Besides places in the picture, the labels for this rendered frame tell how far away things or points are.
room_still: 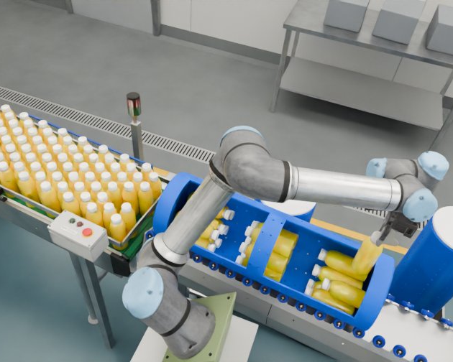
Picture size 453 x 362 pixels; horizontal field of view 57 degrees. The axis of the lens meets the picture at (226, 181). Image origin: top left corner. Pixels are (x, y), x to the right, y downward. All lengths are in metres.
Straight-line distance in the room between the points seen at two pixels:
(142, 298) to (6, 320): 1.85
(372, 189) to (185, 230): 0.48
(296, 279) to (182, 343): 0.72
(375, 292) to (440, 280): 0.71
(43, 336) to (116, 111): 2.15
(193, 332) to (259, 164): 0.48
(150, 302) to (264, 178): 0.42
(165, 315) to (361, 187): 0.57
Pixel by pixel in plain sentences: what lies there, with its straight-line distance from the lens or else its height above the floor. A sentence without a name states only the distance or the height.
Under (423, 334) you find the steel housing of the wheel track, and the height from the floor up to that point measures 0.93.
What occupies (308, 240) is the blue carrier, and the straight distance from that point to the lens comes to 1.73.
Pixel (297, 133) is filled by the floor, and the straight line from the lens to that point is 3.95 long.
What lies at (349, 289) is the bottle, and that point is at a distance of 1.58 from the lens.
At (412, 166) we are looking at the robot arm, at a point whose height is 1.71.
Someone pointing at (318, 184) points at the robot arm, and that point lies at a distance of 0.93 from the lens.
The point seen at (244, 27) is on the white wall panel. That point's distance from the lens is 4.82.
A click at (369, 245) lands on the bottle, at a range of 1.42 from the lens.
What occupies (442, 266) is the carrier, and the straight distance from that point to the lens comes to 2.09.
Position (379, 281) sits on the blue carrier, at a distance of 1.51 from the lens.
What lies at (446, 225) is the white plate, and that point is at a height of 1.04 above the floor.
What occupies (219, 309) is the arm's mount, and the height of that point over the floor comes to 1.34.
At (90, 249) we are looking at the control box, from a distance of 1.63.
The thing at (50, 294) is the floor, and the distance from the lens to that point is 2.86.
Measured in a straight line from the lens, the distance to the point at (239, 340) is 1.37.
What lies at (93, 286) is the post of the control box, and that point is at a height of 0.70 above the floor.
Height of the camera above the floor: 2.40
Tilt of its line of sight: 46 degrees down
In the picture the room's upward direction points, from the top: 7 degrees clockwise
